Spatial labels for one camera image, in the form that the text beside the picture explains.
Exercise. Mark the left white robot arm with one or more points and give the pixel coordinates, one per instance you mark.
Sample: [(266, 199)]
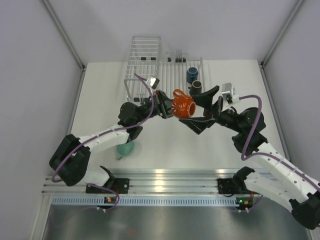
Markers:
[(72, 162)]

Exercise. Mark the tall white wire rack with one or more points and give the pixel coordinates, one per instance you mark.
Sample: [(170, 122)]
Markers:
[(143, 60)]

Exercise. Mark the silver wire dish rack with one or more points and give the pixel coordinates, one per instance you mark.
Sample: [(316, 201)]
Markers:
[(173, 69)]

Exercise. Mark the aluminium rail frame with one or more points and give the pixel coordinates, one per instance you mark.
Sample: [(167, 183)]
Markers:
[(185, 182)]

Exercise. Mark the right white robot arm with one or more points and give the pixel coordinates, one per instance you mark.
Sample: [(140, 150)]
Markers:
[(297, 192)]

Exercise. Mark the brown mug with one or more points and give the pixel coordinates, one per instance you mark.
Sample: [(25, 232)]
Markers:
[(195, 88)]

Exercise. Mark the dark blue mug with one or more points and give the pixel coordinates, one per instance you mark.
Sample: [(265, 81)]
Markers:
[(191, 75)]

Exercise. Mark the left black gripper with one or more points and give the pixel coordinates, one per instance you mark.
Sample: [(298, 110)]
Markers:
[(163, 105)]

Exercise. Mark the teal mug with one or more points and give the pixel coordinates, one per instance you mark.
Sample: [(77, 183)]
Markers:
[(124, 150)]

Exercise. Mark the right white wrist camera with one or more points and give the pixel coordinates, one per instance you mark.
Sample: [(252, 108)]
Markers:
[(229, 93)]

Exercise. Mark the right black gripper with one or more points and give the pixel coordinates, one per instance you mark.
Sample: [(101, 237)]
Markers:
[(198, 124)]

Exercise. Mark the slotted cable duct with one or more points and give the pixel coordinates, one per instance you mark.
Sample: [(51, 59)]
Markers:
[(150, 201)]

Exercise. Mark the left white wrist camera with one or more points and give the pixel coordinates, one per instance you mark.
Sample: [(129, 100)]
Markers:
[(152, 82)]

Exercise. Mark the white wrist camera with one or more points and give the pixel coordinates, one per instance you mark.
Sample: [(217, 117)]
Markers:
[(152, 82), (229, 93)]

